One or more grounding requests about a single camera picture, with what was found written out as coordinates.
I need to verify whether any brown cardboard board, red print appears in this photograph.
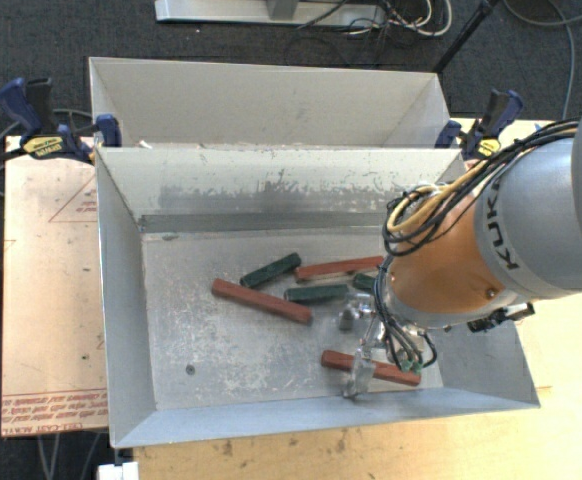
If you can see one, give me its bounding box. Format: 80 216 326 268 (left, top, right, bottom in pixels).
0 135 110 439

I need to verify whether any grey metal bin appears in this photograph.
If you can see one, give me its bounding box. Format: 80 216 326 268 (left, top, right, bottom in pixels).
88 56 542 450

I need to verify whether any black cylinder on white bracket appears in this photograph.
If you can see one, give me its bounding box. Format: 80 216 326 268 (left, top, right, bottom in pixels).
467 301 537 334

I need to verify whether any red-brown flat block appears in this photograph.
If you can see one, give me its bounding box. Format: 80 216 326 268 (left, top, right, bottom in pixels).
320 349 423 388
210 277 314 327
293 255 386 285

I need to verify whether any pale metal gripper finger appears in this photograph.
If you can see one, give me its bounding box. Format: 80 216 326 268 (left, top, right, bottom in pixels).
338 291 376 332
342 328 380 400

